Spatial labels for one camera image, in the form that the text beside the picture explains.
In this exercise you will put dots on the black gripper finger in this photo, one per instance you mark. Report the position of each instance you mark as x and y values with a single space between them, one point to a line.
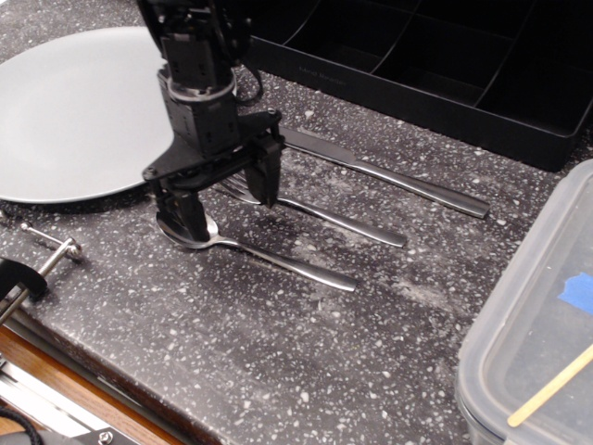
263 174
183 213

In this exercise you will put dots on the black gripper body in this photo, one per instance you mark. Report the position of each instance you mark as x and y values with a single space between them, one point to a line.
211 142

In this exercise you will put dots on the silver metal spoon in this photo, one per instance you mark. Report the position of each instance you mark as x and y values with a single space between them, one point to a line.
313 272

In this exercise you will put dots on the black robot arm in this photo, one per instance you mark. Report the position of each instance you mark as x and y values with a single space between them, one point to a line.
202 42

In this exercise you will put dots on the grey round plate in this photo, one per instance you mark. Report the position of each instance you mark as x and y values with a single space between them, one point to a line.
81 116

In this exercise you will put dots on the silver metal fork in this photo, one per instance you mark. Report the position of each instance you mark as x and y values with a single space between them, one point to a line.
235 186

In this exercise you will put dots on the silver metal knife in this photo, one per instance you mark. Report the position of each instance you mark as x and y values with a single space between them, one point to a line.
341 156

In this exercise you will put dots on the metal clamp with black knob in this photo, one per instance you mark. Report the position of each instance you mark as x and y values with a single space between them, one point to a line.
20 281

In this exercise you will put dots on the black cutlery organizer tray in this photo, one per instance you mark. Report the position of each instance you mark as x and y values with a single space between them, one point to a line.
512 77

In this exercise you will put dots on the clear plastic container lid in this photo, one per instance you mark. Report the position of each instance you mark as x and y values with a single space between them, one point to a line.
525 335

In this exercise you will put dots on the blue tape piece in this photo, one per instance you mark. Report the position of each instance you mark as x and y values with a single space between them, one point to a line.
578 292

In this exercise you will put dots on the wooden stick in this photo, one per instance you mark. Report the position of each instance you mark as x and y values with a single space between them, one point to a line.
551 388

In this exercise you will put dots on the metal rail with screw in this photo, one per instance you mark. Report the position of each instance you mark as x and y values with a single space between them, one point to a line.
62 420

